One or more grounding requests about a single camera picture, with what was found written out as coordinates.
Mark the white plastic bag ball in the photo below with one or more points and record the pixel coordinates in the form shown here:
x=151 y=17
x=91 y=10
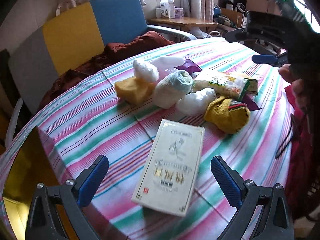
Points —
x=145 y=71

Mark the white foam block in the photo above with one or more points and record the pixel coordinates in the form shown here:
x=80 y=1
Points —
x=167 y=62

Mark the yellow sock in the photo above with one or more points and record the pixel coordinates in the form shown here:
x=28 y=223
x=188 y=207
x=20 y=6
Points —
x=227 y=115

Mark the blue yellow grey headboard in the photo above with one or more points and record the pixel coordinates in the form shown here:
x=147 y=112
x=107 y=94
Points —
x=69 y=40

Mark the green cracker packet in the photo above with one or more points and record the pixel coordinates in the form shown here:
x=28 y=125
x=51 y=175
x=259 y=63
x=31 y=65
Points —
x=230 y=86

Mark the white product box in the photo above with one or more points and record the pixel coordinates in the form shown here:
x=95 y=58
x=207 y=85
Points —
x=167 y=8

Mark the striped bed sheet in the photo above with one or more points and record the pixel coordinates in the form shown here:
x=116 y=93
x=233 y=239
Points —
x=90 y=120

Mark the yellow sponge block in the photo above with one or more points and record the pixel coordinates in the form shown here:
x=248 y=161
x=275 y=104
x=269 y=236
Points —
x=134 y=90

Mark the white blue sock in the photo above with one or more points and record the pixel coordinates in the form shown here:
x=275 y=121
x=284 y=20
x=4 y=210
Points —
x=172 y=88

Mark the cream white book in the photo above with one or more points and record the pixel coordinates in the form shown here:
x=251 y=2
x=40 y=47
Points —
x=169 y=174

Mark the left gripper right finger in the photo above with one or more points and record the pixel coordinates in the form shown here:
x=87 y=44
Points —
x=274 y=221

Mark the white chair armrest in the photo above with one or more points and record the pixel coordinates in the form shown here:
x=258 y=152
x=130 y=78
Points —
x=182 y=35

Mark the green cream carton box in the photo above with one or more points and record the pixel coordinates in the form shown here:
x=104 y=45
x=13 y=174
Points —
x=252 y=87

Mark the dark red blanket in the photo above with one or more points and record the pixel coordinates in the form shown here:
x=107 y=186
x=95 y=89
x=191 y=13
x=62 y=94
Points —
x=112 y=54

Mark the person's right hand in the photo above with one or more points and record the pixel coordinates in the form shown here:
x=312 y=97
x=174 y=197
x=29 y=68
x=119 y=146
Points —
x=302 y=98

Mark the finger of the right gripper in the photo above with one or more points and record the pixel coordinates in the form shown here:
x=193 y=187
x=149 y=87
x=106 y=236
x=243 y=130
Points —
x=238 y=35
x=275 y=61

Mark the wooden side table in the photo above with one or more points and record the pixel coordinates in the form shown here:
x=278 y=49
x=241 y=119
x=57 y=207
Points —
x=185 y=23

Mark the purple snack packet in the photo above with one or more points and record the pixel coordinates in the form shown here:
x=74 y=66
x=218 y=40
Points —
x=190 y=67
x=251 y=104

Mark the purple small box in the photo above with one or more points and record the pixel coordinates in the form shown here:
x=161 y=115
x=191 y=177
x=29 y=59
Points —
x=179 y=12

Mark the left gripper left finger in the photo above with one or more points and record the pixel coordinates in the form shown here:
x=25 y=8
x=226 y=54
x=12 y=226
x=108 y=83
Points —
x=56 y=211

